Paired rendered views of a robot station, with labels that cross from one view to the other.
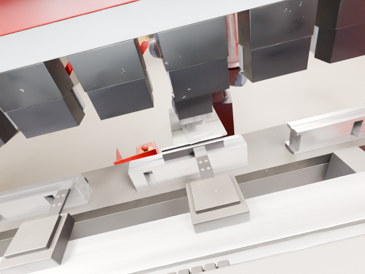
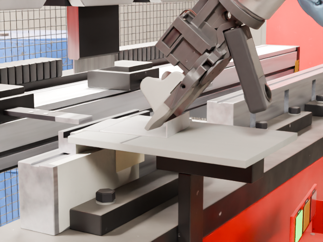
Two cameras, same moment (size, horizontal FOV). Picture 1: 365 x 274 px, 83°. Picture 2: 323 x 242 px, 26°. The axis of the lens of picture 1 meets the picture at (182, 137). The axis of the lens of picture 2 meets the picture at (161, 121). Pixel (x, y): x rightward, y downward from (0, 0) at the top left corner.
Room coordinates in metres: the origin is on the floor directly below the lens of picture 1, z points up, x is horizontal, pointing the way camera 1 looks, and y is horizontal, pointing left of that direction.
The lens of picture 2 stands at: (1.10, -0.90, 1.21)
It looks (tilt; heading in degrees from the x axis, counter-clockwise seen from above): 11 degrees down; 119
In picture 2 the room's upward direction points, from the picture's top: straight up
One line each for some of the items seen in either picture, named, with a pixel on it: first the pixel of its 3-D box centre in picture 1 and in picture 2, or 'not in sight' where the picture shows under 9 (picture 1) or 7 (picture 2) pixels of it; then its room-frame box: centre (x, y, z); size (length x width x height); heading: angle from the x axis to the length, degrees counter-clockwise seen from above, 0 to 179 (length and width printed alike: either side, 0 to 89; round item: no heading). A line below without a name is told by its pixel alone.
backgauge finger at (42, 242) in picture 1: (51, 213); (153, 77); (0.38, 0.38, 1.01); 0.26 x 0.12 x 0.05; 179
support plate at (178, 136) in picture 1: (193, 120); (183, 138); (0.67, -0.06, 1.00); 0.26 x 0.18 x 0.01; 179
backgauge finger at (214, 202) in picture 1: (207, 175); (19, 106); (0.37, -0.04, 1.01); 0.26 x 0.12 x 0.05; 179
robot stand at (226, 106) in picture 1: (222, 143); not in sight; (1.23, -0.29, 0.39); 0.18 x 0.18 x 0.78; 76
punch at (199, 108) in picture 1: (194, 107); (94, 37); (0.53, -0.05, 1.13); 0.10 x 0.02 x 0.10; 89
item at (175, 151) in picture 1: (192, 147); (107, 129); (0.53, -0.02, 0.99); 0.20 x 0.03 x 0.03; 89
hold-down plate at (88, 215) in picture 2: not in sight; (143, 193); (0.58, -0.01, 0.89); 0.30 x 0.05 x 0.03; 89
